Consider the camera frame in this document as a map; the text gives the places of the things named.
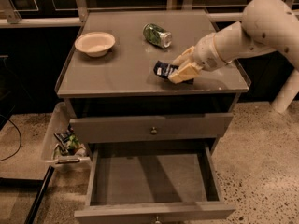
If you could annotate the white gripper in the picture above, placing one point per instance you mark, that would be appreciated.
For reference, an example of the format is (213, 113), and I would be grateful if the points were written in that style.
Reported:
(206, 52)

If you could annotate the blue rxbar blueberry wrapper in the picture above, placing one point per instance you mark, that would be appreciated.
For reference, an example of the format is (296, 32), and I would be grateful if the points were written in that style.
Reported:
(165, 70)

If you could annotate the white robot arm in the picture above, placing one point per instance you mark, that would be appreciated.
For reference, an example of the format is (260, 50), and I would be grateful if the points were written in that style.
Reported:
(265, 26)

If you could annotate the grey top drawer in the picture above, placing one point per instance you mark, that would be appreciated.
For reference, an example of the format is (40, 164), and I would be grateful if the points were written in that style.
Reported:
(150, 128)

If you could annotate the grey drawer cabinet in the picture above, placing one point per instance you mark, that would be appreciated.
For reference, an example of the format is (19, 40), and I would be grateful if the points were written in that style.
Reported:
(122, 83)

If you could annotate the open grey middle drawer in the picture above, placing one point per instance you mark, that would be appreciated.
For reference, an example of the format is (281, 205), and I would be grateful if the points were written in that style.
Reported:
(152, 183)

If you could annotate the green soda can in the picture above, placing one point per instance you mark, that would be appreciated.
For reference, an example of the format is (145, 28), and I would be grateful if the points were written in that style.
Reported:
(157, 35)

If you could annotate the white paper bowl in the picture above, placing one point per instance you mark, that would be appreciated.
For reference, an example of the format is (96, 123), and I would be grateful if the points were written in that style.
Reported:
(95, 44)

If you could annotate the snack packets in bin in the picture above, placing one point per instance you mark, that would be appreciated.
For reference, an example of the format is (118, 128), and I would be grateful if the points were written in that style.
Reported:
(68, 145)

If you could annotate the clear plastic bin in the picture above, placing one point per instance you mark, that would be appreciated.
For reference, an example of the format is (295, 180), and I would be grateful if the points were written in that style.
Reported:
(59, 122)

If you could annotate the white post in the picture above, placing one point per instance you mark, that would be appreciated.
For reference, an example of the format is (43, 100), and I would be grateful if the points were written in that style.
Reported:
(287, 93)

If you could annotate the metal railing frame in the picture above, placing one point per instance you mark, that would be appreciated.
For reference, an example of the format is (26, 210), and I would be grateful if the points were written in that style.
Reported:
(43, 16)

